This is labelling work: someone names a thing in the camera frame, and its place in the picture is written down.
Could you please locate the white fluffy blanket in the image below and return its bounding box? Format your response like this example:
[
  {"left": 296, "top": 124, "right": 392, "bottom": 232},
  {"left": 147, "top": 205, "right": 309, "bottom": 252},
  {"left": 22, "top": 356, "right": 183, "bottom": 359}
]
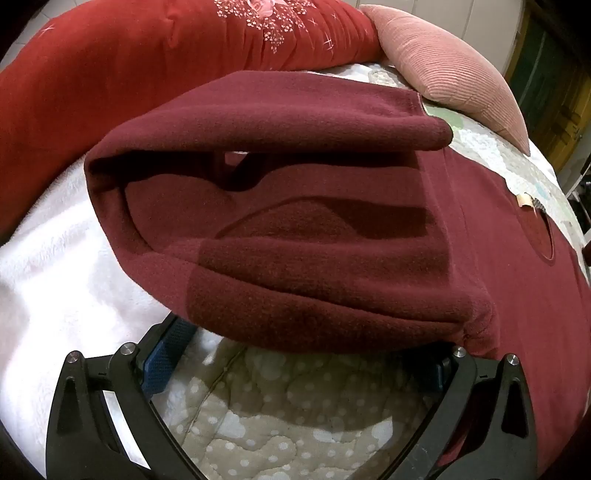
[{"left": 0, "top": 157, "right": 222, "bottom": 476}]

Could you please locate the maroon fleece sweatshirt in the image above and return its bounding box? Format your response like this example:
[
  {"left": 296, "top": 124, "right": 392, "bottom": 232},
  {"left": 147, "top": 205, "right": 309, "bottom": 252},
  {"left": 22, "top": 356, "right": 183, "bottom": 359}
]
[{"left": 83, "top": 69, "right": 591, "bottom": 370}]

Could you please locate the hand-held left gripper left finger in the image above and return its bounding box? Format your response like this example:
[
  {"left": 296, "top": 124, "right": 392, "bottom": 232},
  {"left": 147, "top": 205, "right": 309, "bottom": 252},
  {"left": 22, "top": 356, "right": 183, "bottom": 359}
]
[{"left": 45, "top": 314, "right": 204, "bottom": 480}]

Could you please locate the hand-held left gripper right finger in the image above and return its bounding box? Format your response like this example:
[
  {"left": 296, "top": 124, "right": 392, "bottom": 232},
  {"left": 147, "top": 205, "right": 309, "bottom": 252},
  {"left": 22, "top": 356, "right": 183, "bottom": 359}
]
[{"left": 392, "top": 346, "right": 539, "bottom": 480}]

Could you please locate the beige dotted quilted bedspread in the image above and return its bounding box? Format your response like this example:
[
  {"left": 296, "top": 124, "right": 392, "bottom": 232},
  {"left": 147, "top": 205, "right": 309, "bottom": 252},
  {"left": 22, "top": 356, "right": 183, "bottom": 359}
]
[{"left": 148, "top": 60, "right": 589, "bottom": 480}]

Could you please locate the red floral quilt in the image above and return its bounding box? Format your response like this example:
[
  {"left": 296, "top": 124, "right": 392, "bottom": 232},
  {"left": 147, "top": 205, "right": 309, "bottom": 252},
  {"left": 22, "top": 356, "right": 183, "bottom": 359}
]
[{"left": 0, "top": 0, "right": 391, "bottom": 236}]

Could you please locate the green door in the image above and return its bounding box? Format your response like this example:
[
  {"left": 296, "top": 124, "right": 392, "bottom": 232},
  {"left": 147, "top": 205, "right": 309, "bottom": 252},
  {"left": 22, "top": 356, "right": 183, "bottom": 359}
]
[{"left": 505, "top": 9, "right": 591, "bottom": 185}]

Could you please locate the pink corduroy pillow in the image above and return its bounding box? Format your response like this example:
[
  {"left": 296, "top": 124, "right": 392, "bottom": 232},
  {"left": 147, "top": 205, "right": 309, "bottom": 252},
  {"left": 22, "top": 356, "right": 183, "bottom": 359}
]
[{"left": 359, "top": 4, "right": 531, "bottom": 157}]

